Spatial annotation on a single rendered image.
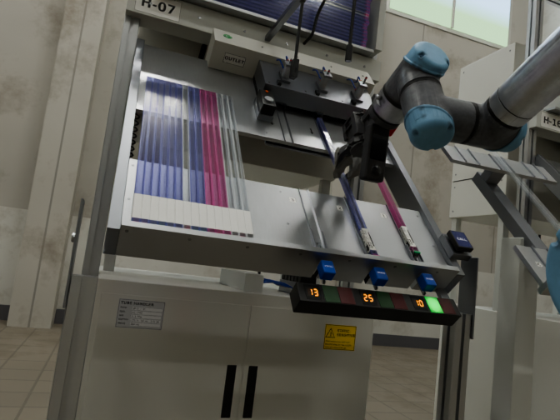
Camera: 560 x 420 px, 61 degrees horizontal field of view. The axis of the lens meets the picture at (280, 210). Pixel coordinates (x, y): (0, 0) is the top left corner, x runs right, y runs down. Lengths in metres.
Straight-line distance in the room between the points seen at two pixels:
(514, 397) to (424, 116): 0.71
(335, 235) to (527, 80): 0.43
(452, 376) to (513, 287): 0.29
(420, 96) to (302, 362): 0.71
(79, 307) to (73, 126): 3.45
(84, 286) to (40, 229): 3.32
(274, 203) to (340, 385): 0.55
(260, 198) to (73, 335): 0.41
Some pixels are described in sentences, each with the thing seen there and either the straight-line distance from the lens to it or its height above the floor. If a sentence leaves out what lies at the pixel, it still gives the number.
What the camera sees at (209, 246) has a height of 0.71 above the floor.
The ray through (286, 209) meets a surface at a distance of 0.94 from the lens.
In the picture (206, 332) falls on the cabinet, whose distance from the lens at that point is 1.14.
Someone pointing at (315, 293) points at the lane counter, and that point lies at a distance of 0.83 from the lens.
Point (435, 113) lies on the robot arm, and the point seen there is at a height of 0.97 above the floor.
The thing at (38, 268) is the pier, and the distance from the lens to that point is 4.12.
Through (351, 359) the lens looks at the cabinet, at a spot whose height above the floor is 0.48.
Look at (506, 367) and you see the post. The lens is 1.26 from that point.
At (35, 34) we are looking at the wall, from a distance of 4.76.
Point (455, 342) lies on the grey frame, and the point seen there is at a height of 0.58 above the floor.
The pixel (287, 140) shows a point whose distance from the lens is 1.16.
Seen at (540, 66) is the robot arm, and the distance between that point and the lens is 0.83.
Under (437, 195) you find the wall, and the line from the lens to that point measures 5.59.
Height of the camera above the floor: 0.69
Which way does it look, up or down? 7 degrees up
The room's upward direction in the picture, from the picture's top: 7 degrees clockwise
